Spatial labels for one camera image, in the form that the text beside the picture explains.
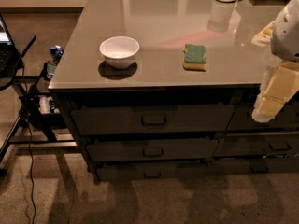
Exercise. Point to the black low shelf rack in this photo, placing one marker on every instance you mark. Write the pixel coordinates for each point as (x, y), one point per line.
(39, 120)

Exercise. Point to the black side table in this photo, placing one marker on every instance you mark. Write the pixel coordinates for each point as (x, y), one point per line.
(22, 42)

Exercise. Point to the white bowl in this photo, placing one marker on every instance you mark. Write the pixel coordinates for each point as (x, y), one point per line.
(119, 51)

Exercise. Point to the dark drawer cabinet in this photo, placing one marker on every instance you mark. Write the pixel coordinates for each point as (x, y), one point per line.
(234, 65)

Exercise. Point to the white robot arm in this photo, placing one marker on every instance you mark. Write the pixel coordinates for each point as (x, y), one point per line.
(282, 35)

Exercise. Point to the laptop computer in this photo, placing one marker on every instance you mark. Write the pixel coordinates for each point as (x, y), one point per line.
(9, 55)

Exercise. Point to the green yellow sponge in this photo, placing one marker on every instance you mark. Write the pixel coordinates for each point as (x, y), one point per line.
(194, 57)

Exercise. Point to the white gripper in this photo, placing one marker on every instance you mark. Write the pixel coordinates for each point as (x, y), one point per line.
(287, 36)

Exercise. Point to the blue capped bottle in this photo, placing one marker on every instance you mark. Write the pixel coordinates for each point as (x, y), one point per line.
(56, 52)

